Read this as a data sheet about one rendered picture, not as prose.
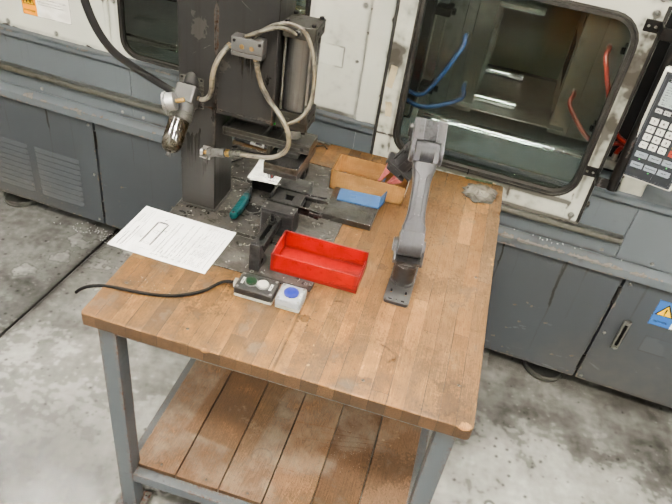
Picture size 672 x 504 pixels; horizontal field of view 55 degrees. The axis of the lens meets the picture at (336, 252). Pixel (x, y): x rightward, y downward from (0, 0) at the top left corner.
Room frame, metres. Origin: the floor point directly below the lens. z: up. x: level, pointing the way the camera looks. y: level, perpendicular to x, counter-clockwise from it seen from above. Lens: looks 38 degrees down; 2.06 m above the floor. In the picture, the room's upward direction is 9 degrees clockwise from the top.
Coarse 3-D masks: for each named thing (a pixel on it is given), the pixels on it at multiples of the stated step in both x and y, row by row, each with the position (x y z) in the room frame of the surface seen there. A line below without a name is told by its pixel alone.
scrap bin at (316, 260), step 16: (288, 240) 1.48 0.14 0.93; (304, 240) 1.47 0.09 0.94; (320, 240) 1.46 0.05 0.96; (272, 256) 1.37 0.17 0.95; (288, 256) 1.43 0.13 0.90; (304, 256) 1.45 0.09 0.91; (320, 256) 1.46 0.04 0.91; (336, 256) 1.45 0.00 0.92; (352, 256) 1.45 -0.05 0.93; (288, 272) 1.36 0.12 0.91; (304, 272) 1.35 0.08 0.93; (320, 272) 1.34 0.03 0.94; (336, 272) 1.34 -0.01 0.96; (352, 272) 1.41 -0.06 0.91; (336, 288) 1.33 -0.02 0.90; (352, 288) 1.33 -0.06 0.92
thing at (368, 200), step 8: (344, 192) 1.79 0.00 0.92; (352, 192) 1.79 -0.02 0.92; (360, 192) 1.80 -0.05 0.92; (344, 200) 1.74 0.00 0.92; (352, 200) 1.75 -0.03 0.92; (360, 200) 1.75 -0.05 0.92; (368, 200) 1.76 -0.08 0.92; (376, 200) 1.77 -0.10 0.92; (384, 200) 1.74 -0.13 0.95; (376, 208) 1.73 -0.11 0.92
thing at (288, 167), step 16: (224, 128) 1.62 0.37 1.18; (240, 128) 1.65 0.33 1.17; (256, 128) 1.67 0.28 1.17; (272, 128) 1.67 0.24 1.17; (272, 144) 1.60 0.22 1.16; (304, 144) 1.59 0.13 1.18; (272, 160) 1.55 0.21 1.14; (288, 160) 1.56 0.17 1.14; (304, 160) 1.58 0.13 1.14; (272, 176) 1.55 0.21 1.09; (288, 176) 1.52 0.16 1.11
